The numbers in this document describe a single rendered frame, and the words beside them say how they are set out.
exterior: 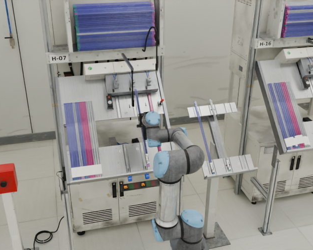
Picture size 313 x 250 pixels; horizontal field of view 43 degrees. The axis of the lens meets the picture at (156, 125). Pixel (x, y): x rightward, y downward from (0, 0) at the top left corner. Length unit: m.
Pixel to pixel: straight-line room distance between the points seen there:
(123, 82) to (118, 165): 0.55
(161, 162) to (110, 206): 1.31
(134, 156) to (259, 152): 1.08
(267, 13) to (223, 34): 1.43
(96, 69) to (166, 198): 1.10
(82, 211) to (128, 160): 0.66
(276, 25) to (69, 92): 1.51
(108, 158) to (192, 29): 2.24
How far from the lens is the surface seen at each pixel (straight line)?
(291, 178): 3.47
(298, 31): 3.08
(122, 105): 2.61
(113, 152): 2.50
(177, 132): 2.09
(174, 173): 1.75
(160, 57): 2.74
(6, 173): 2.54
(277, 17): 2.99
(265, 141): 3.14
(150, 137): 2.11
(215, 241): 3.07
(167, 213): 1.94
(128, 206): 3.01
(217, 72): 4.60
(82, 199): 2.91
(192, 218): 2.05
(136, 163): 2.49
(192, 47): 4.40
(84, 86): 2.65
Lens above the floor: 2.09
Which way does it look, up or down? 27 degrees down
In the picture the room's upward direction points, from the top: straight up
